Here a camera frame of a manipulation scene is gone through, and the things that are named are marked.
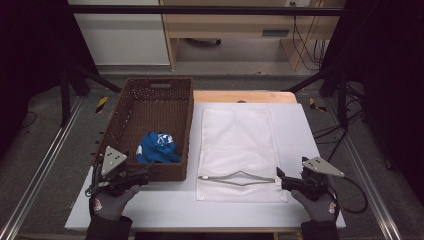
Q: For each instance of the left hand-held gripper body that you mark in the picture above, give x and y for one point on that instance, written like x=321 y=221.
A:
x=113 y=161

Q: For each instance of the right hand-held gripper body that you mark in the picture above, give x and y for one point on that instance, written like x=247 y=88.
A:
x=320 y=166

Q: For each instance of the blue garment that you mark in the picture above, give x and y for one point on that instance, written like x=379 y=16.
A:
x=156 y=150

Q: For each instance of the brown wicker basket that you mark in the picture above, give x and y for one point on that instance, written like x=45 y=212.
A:
x=150 y=110

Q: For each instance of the white mesh laundry bag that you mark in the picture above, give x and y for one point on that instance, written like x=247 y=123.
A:
x=236 y=140

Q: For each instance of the person's right hand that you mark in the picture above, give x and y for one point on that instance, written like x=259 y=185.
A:
x=320 y=210

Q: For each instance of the person's left hand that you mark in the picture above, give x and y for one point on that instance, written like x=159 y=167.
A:
x=110 y=205

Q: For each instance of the yellow black tape piece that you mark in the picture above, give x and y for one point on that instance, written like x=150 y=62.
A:
x=102 y=104
x=315 y=105

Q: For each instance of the black metal stand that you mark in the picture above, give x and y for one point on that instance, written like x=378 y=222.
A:
x=342 y=100
x=65 y=100

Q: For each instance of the dark curtain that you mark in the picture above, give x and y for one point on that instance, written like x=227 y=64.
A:
x=30 y=50
x=390 y=83

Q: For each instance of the white cabinet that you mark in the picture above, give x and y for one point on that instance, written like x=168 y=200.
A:
x=123 y=36

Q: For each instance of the black curved object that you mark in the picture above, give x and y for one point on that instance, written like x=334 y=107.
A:
x=205 y=42

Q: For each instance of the wooden desk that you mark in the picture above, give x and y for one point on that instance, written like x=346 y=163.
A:
x=230 y=25

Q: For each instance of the aluminium rail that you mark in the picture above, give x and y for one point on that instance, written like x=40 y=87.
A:
x=40 y=170
x=366 y=173

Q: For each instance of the black horizontal frame bar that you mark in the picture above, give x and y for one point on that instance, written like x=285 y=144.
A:
x=200 y=10

